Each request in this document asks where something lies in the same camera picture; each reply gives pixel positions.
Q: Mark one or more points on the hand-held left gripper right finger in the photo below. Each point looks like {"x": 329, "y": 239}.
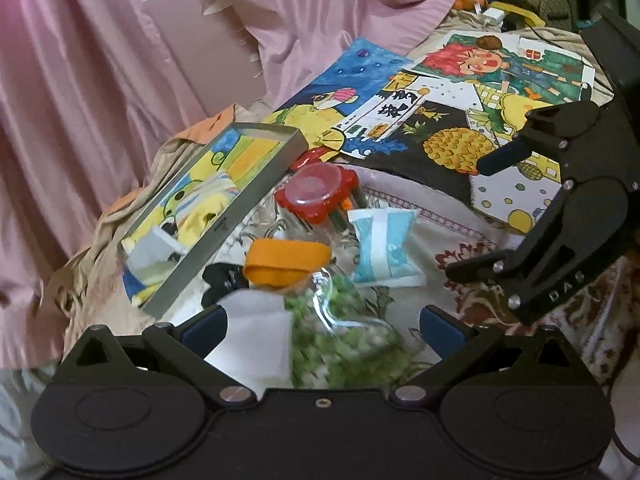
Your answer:
{"x": 440, "y": 322}

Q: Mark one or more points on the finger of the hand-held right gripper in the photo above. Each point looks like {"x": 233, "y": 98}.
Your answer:
{"x": 565, "y": 260}
{"x": 560, "y": 127}

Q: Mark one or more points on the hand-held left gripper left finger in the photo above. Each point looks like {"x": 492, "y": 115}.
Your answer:
{"x": 205, "y": 327}

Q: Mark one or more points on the white soft cloth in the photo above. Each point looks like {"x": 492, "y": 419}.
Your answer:
{"x": 250, "y": 340}

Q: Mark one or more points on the grey tray with cartoon print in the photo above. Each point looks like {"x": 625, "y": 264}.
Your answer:
{"x": 240, "y": 210}

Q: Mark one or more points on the small black clip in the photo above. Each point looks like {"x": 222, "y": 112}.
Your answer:
{"x": 217, "y": 276}

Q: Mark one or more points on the embroidered floral bed cover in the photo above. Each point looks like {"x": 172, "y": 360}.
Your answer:
{"x": 450, "y": 245}

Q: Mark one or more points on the blue and white packet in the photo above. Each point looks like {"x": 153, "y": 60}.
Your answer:
{"x": 385, "y": 250}

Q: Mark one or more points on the glass jar with orange lid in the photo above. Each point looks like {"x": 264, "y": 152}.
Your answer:
{"x": 350, "y": 340}

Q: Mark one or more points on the red-haired figure painting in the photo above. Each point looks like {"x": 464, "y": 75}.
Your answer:
{"x": 480, "y": 60}

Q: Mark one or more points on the yellow band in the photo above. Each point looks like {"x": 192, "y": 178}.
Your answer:
{"x": 525, "y": 12}

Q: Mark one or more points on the beige cloth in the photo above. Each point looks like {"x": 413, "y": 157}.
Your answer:
{"x": 100, "y": 260}

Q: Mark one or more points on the white charger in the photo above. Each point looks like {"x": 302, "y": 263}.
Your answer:
{"x": 495, "y": 12}

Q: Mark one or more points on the glass jar with red lid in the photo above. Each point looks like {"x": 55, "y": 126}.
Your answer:
{"x": 312, "y": 195}

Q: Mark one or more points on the white painting with black brushwork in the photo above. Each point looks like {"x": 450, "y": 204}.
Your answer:
{"x": 390, "y": 110}

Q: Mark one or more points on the grey cloth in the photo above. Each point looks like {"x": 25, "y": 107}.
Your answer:
{"x": 25, "y": 425}

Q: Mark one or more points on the pink satin curtain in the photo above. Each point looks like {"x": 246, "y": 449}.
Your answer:
{"x": 320, "y": 15}
{"x": 75, "y": 110}

